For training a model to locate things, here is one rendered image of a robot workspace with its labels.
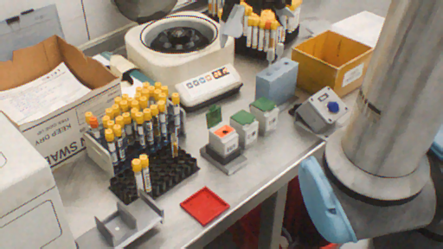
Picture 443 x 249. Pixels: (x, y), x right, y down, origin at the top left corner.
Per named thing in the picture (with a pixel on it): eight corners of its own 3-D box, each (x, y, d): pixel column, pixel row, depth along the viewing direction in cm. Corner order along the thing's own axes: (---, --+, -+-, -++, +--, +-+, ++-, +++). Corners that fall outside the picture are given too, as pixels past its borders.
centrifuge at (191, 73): (175, 120, 108) (171, 77, 101) (120, 67, 129) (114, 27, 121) (255, 86, 116) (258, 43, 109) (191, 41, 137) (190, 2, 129)
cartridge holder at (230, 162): (228, 175, 93) (228, 162, 91) (199, 153, 99) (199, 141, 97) (247, 162, 95) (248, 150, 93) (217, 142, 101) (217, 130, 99)
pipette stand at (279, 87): (272, 119, 105) (276, 84, 99) (248, 107, 110) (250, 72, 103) (298, 100, 110) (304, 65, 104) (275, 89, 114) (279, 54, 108)
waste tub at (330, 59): (330, 105, 108) (337, 69, 101) (286, 81, 116) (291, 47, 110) (367, 83, 113) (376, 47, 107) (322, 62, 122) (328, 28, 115)
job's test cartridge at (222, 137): (223, 163, 94) (224, 140, 90) (208, 152, 97) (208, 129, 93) (238, 155, 96) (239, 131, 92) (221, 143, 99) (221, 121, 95)
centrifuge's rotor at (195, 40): (170, 79, 112) (168, 54, 108) (140, 53, 123) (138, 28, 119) (221, 58, 118) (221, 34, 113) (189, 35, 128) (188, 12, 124)
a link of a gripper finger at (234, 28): (223, 54, 87) (249, 10, 83) (208, 41, 91) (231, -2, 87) (234, 59, 88) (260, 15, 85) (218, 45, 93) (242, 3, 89)
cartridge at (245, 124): (244, 150, 98) (246, 126, 94) (228, 139, 101) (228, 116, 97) (257, 142, 100) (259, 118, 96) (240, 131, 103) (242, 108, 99)
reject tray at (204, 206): (203, 226, 84) (203, 224, 83) (179, 206, 88) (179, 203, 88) (230, 207, 87) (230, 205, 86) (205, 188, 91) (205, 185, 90)
